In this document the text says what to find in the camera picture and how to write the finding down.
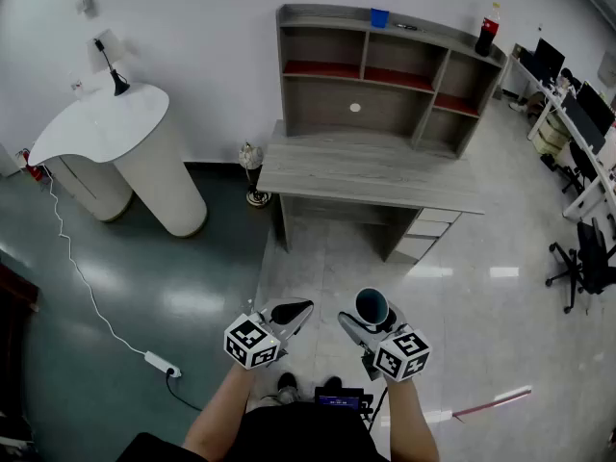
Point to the dark desk partition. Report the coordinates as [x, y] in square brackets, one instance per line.
[582, 123]

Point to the white office desk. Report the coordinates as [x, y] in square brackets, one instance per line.
[589, 195]

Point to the grey wood-grain cabinet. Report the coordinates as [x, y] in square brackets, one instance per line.
[327, 109]

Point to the person's left forearm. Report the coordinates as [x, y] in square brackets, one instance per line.
[216, 417]

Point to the black pen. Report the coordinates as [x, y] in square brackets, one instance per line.
[409, 27]

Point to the cola bottle with red label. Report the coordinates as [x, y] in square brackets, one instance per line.
[486, 36]

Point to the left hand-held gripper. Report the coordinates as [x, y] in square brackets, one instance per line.
[250, 342]

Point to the white shade table lamp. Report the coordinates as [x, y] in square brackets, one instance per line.
[108, 48]

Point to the person's black clothing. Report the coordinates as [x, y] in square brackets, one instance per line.
[298, 436]

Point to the person's left leg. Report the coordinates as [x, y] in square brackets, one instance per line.
[288, 396]

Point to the white power strip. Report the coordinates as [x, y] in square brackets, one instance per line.
[161, 363]

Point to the dark wooden furniture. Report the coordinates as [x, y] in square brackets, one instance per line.
[12, 315]

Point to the person's right forearm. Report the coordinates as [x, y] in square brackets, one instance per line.
[409, 421]

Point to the blue plastic cup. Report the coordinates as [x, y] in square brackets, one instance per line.
[379, 17]

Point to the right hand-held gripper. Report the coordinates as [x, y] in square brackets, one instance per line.
[402, 354]

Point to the black device with screen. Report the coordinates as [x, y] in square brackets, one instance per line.
[339, 399]

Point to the red floor tape strip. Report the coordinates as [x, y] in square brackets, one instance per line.
[491, 404]

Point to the person's left shoe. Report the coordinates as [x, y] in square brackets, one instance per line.
[287, 381]

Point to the person's shoe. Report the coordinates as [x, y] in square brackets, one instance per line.
[332, 382]
[287, 381]

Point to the black office chair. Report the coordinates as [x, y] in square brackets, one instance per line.
[594, 258]
[580, 164]

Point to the grey wood-grain table top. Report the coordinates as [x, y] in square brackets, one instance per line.
[361, 176]

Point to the red fire extinguisher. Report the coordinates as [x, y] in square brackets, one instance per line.
[30, 164]

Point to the person's right shoe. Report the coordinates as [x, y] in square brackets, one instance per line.
[332, 382]

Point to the cream storage boxes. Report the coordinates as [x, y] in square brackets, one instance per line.
[553, 135]

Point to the white curved pedestal table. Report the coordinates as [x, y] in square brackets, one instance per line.
[106, 123]

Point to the grey cup with teal inside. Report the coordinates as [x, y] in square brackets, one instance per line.
[370, 306]

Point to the grey wall junction box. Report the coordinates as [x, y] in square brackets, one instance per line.
[86, 4]

